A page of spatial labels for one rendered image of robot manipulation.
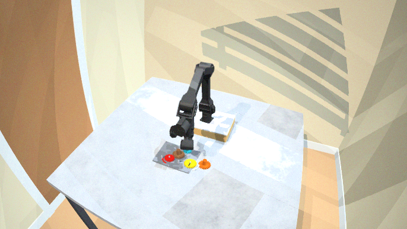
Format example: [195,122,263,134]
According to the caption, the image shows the red gear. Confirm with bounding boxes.
[164,154,174,162]

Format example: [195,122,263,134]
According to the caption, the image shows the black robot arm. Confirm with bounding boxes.
[169,62,215,138]

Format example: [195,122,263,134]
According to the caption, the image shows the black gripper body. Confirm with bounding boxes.
[180,123,195,150]

